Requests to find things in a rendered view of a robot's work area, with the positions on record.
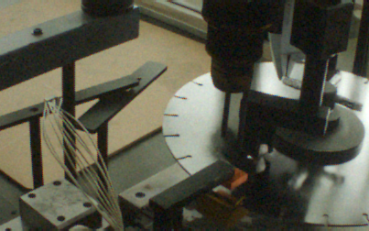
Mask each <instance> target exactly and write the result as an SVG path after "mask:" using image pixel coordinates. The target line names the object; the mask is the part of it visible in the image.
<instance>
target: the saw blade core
mask: <svg viewBox="0 0 369 231"><path fill-rule="evenodd" d="M339 75H340V76H341V77H342V80H341V83H338V85H337V86H336V89H337V94H340V95H342V96H344V97H349V98H351V99H353V100H354V101H359V102H361V103H363V104H364V109H363V111H362V112H358V111H354V110H352V109H351V108H349V107H345V108H346V109H348V110H349V111H352V112H353V113H354V114H355V115H357V116H358V117H359V118H360V119H361V121H363V124H364V127H365V137H364V143H363V145H362V146H361V148H360V149H359V150H357V151H356V152H354V153H353V154H351V155H349V156H346V157H343V158H339V159H320V158H311V157H308V156H305V155H299V154H298V153H296V152H292V151H291V150H289V149H287V148H284V147H282V146H281V145H279V144H278V143H277V142H276V141H275V145H274V149H273V152H272V153H267V154H265V155H264V156H263V157H261V158H257V159H253V158H251V157H250V156H249V155H246V154H245V152H243V151H241V150H240V149H237V148H236V143H237V137H238V123H239V117H238V114H239V106H240V101H241V99H242V94H243V93H231V98H230V112H229V118H228V126H227V132H226V137H221V134H222V114H223V107H224V100H225V92H221V91H219V90H218V89H217V88H214V86H213V83H212V78H211V77H210V73H207V74H205V75H202V76H201V77H199V78H197V79H194V80H192V82H189V83H187V84H186V85H184V86H183V87H181V88H180V89H179V91H178V92H176V93H175V95H174V96H172V98H171V99H170V101H169V102H168V104H167V108H166V110H165V113H164V115H163V119H162V131H163V136H164V138H165V141H166V143H167V147H168V149H169V151H170V154H171V155H172V156H173V157H174V159H175V160H176V161H177V163H178V164H179V165H180V167H181V168H182V169H183V170H184V171H186V172H187V173H188V174H189V176H190V175H192V174H193V173H194V172H197V171H199V170H200V169H203V168H204V167H206V166H208V165H209V164H212V163H213V162H214V161H216V160H224V161H225V162H226V163H229V164H231V165H233V166H234V167H236V168H237V169H238V170H240V171H244V172H245V173H246V174H247V180H246V181H244V182H242V183H241V184H240V185H239V186H236V187H235V188H233V189H232V190H230V191H229V190H228V189H226V188H225V187H222V186H221V185H220V186H218V187H216V188H214V189H212V192H213V193H215V192H216V191H222V194H220V195H219V196H220V197H222V198H223V199H225V200H227V201H230V202H231V203H233V204H237V203H238V201H239V200H241V199H242V196H246V198H244V199H243V200H242V201H241V202H240V203H239V204H238V206H241V207H243V208H245V209H247V210H251V211H252V212H257V213H259V214H261V215H266V216H268V217H274V218H276V219H278V218H279V217H280V216H281V212H282V209H285V210H286V212H285V213H284V215H283V217H282V220H284V221H289V222H292V223H298V224H305V225H309V226H324V225H325V219H324V217H323V216H328V219H327V221H328V222H327V226H328V227H333V226H336V227H346V226H349V227H358V226H367V225H368V222H369V82H368V80H366V79H364V78H362V77H360V76H357V75H352V74H350V73H347V72H344V71H340V73H339ZM365 83H367V84H365ZM199 85H200V86H199ZM250 89H253V90H257V91H259V92H263V93H267V94H276V95H279V96H283V97H286V98H298V99H299V95H300V91H299V90H297V89H294V88H292V87H287V86H286V85H284V84H283V83H282V82H281V81H279V80H278V78H277V73H276V71H275V68H274V66H273V63H270V62H260V63H255V67H254V73H253V80H252V83H251V87H250ZM174 116H177V117H174ZM175 136H179V137H175ZM187 157H190V158H191V159H186V158H187ZM363 215H366V216H367V217H366V219H367V220H368V222H367V221H366V219H365V218H364V217H363Z"/></svg>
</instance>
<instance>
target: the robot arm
mask: <svg viewBox="0 0 369 231"><path fill-rule="evenodd" d="M294 1H295V0H275V5H274V15H273V17H274V22H273V24H272V25H271V26H270V27H269V28H268V31H269V32H270V48H271V52H272V58H273V66H274V68H275V71H276V73H277V78H278V80H279V81H281V80H282V78H283V77H284V76H285V75H286V76H290V74H291V73H292V72H293V68H294V66H295V64H296V63H295V61H300V60H305V56H306V55H305V54H304V53H303V52H302V51H301V50H300V49H297V48H294V47H293V46H291V45H290V39H289V38H290V33H291V24H292V19H293V16H292V15H293V10H294Z"/></svg>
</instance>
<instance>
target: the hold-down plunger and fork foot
mask: <svg viewBox="0 0 369 231"><path fill-rule="evenodd" d="M328 62H329V59H327V60H316V59H312V58H311V57H309V56H305V60H304V69H303V73H302V82H301V86H300V95H299V99H298V100H297V99H293V98H286V97H283V96H279V95H276V94H272V93H263V92H259V91H257V90H253V89H249V94H248V101H247V106H246V117H245V122H244V134H243V142H242V149H241V151H243V152H245V154H246V155H249V156H250V157H251V158H253V159H255V160H256V159H257V158H258V155H259V150H260V145H261V138H264V139H265V141H266V143H267V153H272V152H273V149H274V145H275V134H276V129H277V127H282V128H285V129H291V130H295V131H298V132H301V133H307V134H311V135H313V136H320V137H323V136H324V134H325V132H326V127H327V125H328V121H329V113H330V110H331V109H330V108H329V107H326V106H322V105H320V104H321V100H322V96H323V89H324V84H325V77H326V73H327V65H328Z"/></svg>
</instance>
